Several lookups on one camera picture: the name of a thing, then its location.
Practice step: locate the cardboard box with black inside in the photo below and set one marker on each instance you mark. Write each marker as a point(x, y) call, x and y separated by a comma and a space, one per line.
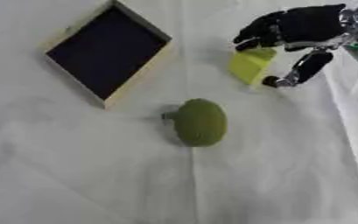
point(107, 51)

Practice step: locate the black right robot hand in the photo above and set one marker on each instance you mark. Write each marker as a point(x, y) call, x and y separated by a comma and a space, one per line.
point(304, 24)

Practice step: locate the yellow-green block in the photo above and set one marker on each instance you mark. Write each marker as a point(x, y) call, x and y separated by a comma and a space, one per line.
point(249, 64)

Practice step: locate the green round toy fruit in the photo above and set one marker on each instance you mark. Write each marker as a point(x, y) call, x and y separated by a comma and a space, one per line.
point(199, 122)

